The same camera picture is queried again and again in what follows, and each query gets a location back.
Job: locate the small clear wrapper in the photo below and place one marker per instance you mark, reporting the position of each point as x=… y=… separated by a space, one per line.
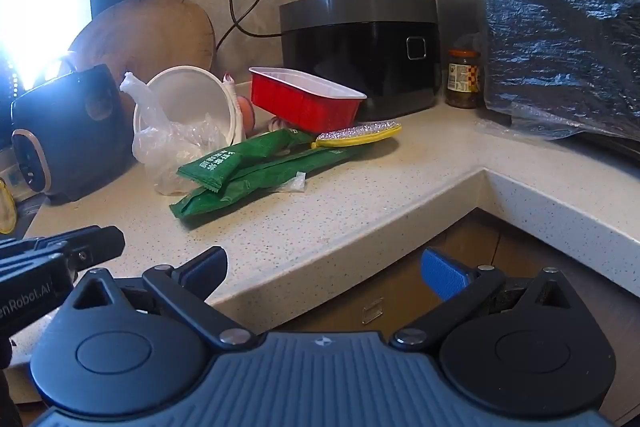
x=292 y=183

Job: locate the clear plastic bag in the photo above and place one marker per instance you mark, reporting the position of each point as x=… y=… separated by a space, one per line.
x=155 y=152

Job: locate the glass jar with orange lid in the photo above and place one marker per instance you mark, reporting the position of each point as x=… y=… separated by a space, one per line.
x=463 y=79

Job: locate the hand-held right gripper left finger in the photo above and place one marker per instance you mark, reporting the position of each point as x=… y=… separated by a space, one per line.
x=205 y=269

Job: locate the black plastic-wrapped appliance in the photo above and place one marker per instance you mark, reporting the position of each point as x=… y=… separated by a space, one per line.
x=560 y=52

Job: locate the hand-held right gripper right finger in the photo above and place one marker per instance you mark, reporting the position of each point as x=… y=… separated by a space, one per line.
x=445 y=277

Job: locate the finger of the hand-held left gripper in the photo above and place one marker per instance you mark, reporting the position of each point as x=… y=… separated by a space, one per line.
x=95 y=244

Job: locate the black rice cooker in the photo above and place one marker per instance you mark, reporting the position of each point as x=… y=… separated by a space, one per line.
x=350 y=57

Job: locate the long green snack packet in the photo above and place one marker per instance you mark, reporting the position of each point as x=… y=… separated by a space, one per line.
x=310 y=168

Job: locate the short green snack packet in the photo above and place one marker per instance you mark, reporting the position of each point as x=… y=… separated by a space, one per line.
x=220 y=167

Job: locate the white plastic bowl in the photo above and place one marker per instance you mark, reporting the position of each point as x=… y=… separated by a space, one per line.
x=192 y=92

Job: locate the plain wooden cabinet door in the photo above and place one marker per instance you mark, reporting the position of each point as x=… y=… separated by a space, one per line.
x=545 y=267

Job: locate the small orange round object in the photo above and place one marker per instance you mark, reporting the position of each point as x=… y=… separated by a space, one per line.
x=246 y=112

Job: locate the silver yellow scouring pad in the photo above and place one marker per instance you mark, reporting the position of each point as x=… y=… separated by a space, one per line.
x=360 y=132

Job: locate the dark blue kitchen appliance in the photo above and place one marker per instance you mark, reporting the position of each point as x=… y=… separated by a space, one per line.
x=75 y=132

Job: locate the red rectangular food tray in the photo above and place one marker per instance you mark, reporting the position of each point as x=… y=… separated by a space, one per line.
x=305 y=107

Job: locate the yellow round object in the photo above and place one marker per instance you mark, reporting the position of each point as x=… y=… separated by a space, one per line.
x=6 y=207

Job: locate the round wooden cutting board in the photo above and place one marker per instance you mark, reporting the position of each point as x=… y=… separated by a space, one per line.
x=150 y=32

